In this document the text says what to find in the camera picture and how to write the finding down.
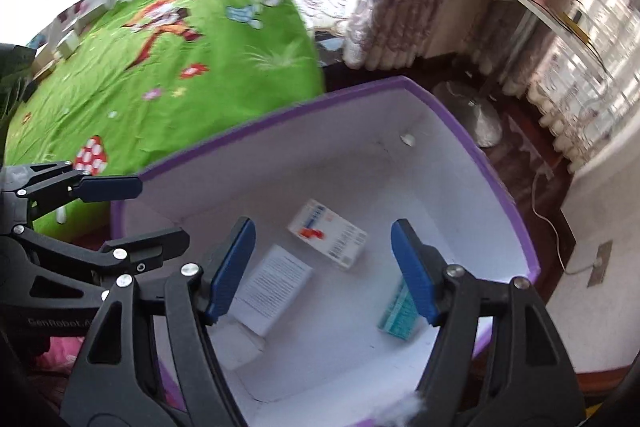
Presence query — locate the grey round fan base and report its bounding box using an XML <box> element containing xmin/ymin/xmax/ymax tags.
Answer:
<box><xmin>432</xmin><ymin>79</ymin><xmax>503</xmax><ymax>148</ymax></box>

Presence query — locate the green cartoon printed blanket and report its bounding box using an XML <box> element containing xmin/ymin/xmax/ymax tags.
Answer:
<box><xmin>0</xmin><ymin>0</ymin><xmax>326</xmax><ymax>253</ymax></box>

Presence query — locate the wall socket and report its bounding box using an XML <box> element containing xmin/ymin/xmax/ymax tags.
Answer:
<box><xmin>587</xmin><ymin>241</ymin><xmax>614</xmax><ymax>286</ymax></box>

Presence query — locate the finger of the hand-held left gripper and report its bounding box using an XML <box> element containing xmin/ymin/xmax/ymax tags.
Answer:
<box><xmin>10</xmin><ymin>225</ymin><xmax>191</xmax><ymax>280</ymax></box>
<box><xmin>0</xmin><ymin>161</ymin><xmax>143</xmax><ymax>230</ymax></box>

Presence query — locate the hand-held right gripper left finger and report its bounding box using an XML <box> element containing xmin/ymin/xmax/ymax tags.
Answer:
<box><xmin>60</xmin><ymin>217</ymin><xmax>257</xmax><ymax>427</ymax></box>

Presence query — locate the white power cable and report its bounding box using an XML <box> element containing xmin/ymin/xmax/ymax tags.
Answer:
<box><xmin>530</xmin><ymin>167</ymin><xmax>603</xmax><ymax>276</ymax></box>

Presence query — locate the purple storage box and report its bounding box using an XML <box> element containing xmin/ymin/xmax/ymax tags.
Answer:
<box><xmin>110</xmin><ymin>76</ymin><xmax>542</xmax><ymax>427</ymax></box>

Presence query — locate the white long carton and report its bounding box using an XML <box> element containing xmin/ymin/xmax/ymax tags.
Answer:
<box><xmin>52</xmin><ymin>29</ymin><xmax>83</xmax><ymax>60</ymax></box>

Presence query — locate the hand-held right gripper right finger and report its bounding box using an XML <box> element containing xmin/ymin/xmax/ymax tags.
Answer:
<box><xmin>391</xmin><ymin>219</ymin><xmax>586</xmax><ymax>427</ymax></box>

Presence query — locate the white shelf board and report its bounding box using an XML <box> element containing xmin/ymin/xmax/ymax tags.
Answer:
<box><xmin>427</xmin><ymin>0</ymin><xmax>616</xmax><ymax>82</ymax></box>

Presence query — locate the white box blue red print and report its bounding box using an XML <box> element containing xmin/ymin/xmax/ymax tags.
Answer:
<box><xmin>286</xmin><ymin>198</ymin><xmax>368</xmax><ymax>270</ymax></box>

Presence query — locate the teal medicine box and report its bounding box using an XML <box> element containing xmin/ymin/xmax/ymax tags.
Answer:
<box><xmin>377</xmin><ymin>279</ymin><xmax>426</xmax><ymax>340</ymax></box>

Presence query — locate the beige pleated curtain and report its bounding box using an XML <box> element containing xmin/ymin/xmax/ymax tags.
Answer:
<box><xmin>345</xmin><ymin>0</ymin><xmax>640</xmax><ymax>178</ymax></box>

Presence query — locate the pink cloth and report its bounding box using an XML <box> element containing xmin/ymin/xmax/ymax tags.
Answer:
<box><xmin>32</xmin><ymin>336</ymin><xmax>91</xmax><ymax>375</ymax></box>

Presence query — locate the white fluff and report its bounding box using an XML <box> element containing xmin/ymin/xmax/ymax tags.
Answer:
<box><xmin>360</xmin><ymin>389</ymin><xmax>442</xmax><ymax>427</ymax></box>

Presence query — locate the white box with black text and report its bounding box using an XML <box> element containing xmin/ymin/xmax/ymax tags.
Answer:
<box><xmin>232</xmin><ymin>244</ymin><xmax>314</xmax><ymax>338</ymax></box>

